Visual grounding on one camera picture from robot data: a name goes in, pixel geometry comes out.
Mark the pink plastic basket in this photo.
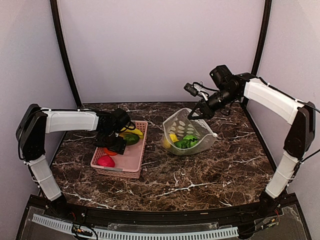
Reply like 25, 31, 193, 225
90, 120, 148, 179

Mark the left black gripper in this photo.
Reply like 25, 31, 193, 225
94, 128, 127, 154

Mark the left black frame post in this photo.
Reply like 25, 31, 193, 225
49, 0, 82, 108

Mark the red toy fruit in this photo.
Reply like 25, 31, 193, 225
97, 155, 116, 168

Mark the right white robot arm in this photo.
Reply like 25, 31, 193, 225
188, 65, 317, 217

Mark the orange toy fruit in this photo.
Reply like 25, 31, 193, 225
103, 147, 118, 156

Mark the orange green toy mango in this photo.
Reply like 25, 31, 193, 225
123, 134, 140, 146

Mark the yellow toy banana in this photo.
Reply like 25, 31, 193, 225
121, 128, 144, 139

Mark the clear dotted zip bag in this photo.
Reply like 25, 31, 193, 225
161, 108, 218, 156

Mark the yellow toy lemon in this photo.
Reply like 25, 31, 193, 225
162, 133, 179, 149

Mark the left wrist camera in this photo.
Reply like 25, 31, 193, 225
113, 108, 132, 132

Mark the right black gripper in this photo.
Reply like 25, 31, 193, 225
187, 86, 239, 119

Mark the right black frame post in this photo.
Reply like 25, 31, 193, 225
246, 0, 272, 77

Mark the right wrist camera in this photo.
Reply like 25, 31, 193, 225
209, 65, 233, 90

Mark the black frame post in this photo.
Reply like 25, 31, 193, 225
49, 0, 82, 108
246, 0, 272, 77

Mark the black front rail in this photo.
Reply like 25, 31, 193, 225
20, 194, 296, 234

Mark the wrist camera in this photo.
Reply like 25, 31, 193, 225
113, 108, 132, 132
209, 65, 233, 90

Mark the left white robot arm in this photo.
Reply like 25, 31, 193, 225
15, 104, 133, 218

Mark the white slotted cable duct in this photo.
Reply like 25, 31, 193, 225
31, 214, 239, 240

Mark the green toy watermelon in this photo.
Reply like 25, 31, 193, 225
174, 135, 199, 149

